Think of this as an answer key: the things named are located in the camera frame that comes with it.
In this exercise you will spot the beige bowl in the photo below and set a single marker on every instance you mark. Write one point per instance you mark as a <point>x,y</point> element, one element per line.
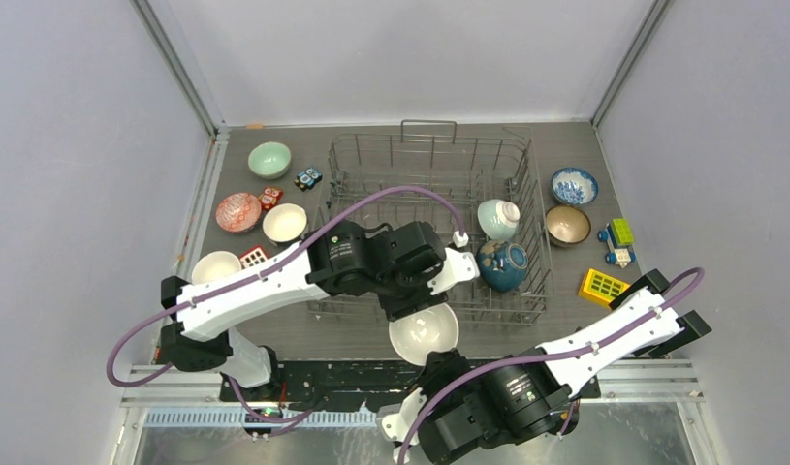
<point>215,265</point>
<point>434,329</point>

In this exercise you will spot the pale green celadon bowl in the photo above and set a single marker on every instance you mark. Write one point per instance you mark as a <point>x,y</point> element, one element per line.
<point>270,160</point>

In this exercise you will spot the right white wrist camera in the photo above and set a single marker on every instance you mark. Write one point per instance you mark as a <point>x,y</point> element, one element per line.
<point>393,421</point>

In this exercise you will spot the green blue toy car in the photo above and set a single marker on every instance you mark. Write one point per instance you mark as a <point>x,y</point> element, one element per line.
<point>619,239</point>

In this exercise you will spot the dark teal painted bowl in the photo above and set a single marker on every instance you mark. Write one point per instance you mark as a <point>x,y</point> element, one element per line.
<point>503,265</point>

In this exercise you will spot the grey wire dish rack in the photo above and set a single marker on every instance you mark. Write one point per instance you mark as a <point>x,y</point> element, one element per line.
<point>467,169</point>

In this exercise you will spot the teal and white bowl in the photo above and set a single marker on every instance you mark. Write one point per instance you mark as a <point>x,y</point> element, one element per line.
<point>285,224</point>

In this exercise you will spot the blue floral white bowl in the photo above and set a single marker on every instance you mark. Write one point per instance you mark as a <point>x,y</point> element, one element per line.
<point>574,186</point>

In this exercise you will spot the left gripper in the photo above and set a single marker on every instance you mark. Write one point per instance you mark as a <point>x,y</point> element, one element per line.
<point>423,297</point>

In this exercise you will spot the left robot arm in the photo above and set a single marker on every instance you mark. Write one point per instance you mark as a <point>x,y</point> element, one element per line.
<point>202,337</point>

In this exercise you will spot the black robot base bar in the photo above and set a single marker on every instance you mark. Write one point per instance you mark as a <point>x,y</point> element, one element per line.
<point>342,386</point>

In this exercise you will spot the brown ribbed bowl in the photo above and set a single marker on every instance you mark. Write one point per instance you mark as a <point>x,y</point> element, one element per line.
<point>567,226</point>

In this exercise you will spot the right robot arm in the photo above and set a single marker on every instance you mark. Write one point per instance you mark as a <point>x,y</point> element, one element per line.
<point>643,321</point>

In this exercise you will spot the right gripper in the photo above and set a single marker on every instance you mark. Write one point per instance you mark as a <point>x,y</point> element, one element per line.
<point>439,363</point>

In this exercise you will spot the red owl toy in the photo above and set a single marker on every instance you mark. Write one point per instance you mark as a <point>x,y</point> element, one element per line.
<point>270,197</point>

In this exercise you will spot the red toy block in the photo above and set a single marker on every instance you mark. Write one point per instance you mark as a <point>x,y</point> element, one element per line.
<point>255,256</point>

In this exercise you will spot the light green striped bowl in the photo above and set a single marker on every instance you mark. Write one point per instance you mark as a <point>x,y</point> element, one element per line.
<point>498,219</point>

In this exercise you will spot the yellow toy block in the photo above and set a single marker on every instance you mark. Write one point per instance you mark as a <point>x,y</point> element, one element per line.
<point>600,288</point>

